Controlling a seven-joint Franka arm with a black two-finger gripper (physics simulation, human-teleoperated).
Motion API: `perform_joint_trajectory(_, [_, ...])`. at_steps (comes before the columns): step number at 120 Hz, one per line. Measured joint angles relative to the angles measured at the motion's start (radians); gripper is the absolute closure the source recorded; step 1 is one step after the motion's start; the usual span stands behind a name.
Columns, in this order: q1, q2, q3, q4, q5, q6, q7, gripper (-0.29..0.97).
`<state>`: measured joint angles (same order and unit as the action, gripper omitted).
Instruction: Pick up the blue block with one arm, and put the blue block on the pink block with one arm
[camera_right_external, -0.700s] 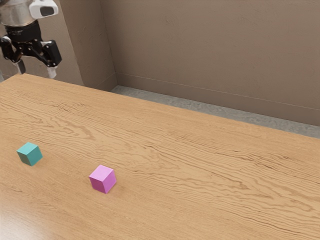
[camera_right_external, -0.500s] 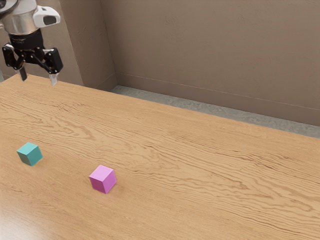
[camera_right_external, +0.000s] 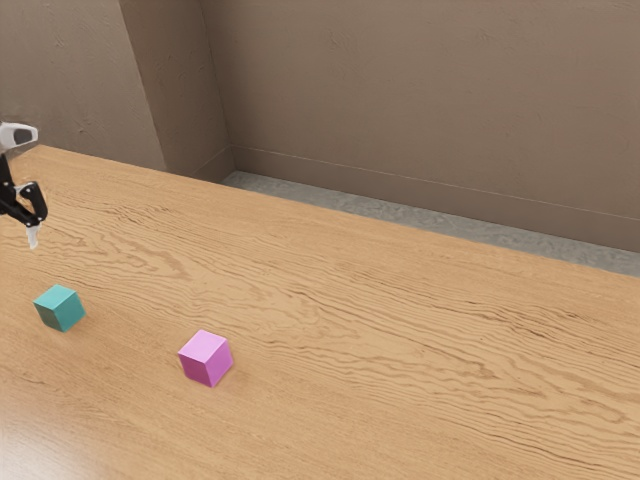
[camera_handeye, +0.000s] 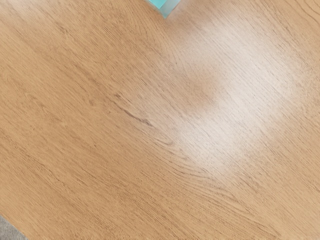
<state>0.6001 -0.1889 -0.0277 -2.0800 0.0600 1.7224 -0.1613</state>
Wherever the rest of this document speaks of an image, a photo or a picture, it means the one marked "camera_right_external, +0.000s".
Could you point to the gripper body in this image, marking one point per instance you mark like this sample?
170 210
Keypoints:
4 175

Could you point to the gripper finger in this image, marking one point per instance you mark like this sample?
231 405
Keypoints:
39 207

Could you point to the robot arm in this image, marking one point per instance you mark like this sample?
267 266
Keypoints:
12 135

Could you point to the teal block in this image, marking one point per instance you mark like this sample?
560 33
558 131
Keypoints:
60 308

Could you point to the pink block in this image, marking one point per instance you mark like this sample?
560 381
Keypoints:
205 358

